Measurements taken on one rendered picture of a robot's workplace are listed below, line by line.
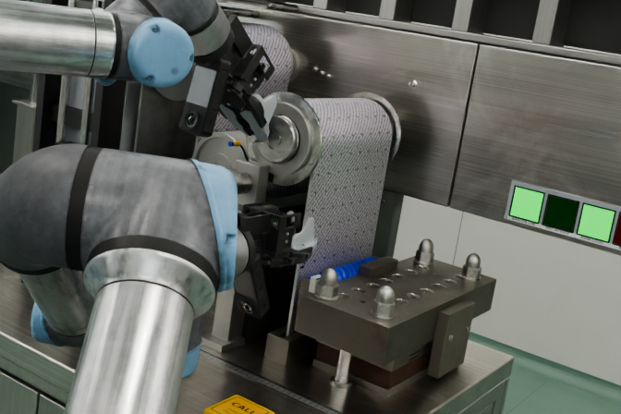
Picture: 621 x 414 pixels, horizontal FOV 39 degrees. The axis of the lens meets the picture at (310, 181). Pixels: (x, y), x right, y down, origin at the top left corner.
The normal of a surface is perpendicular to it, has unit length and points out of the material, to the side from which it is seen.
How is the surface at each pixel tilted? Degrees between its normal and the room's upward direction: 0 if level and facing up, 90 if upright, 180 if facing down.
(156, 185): 40
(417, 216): 90
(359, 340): 90
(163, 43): 90
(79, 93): 90
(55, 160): 35
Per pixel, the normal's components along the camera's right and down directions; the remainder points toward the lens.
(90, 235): 0.01, 0.27
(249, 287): -0.58, 0.51
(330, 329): -0.56, 0.08
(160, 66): 0.48, 0.25
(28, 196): -0.35, -0.21
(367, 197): 0.81, 0.23
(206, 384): 0.15, -0.97
